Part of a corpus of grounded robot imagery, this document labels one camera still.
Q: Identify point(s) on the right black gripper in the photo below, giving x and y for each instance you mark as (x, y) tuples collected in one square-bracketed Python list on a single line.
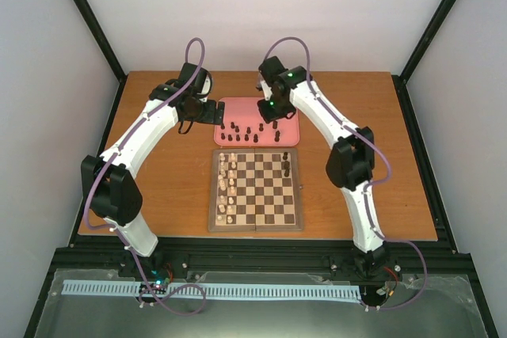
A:
[(268, 117)]

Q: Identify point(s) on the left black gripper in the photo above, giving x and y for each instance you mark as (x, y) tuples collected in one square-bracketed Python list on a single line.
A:
[(210, 117)]

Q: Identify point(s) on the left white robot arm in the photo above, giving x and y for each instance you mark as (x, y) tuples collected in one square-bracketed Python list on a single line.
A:
[(111, 196)]

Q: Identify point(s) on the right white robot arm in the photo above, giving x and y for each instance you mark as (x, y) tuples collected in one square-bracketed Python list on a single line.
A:
[(352, 153)]

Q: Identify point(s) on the wooden chess board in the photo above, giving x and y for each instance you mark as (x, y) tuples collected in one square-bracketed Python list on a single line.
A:
[(256, 194)]

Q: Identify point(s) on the pink plastic tray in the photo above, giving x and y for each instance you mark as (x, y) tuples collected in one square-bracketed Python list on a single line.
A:
[(244, 113)]

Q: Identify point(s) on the transparent acrylic sheet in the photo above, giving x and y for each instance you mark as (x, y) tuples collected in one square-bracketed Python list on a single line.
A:
[(441, 306)]

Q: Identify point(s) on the black aluminium frame base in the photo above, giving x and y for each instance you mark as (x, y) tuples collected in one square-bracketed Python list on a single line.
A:
[(332, 260)]

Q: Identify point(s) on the light blue cable duct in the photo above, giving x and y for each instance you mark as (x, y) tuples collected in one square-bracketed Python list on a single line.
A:
[(215, 291)]

